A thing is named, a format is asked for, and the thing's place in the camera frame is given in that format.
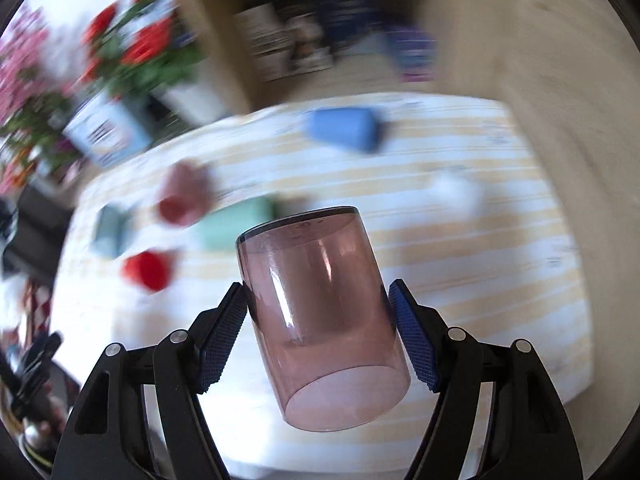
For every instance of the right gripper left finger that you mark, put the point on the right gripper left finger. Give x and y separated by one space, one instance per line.
105 436

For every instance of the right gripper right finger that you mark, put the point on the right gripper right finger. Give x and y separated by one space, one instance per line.
528 434

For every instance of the transparent brown plastic cup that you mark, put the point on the transparent brown plastic cup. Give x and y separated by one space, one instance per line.
322 319

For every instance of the red plastic cup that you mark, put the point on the red plastic cup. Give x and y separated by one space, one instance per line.
151 270

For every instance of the transparent teal plastic cup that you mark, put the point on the transparent teal plastic cup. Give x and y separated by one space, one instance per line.
111 235

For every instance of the green plastic cup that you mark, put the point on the green plastic cup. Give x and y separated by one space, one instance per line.
218 231

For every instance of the white plastic cup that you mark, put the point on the white plastic cup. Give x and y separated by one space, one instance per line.
462 197

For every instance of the pink plastic cup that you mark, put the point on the pink plastic cup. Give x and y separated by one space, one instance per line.
186 193

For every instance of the blue plastic cup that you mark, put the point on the blue plastic cup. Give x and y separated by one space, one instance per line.
356 128

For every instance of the yellow plaid floral tablecloth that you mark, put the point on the yellow plaid floral tablecloth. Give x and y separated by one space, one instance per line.
514 272

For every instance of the pink flower plant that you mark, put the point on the pink flower plant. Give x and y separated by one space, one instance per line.
34 109

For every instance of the light blue probiotic box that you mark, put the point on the light blue probiotic box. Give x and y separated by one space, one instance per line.
106 131

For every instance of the white faceted vase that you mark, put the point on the white faceted vase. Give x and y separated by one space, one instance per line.
196 101

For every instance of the red rose bouquet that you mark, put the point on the red rose bouquet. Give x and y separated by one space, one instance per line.
138 46

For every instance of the purple box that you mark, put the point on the purple box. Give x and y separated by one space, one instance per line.
412 51

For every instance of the wooden shelf unit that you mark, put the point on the wooden shelf unit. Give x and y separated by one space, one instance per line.
241 89

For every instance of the dark blue box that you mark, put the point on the dark blue box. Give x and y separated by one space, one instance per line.
352 27

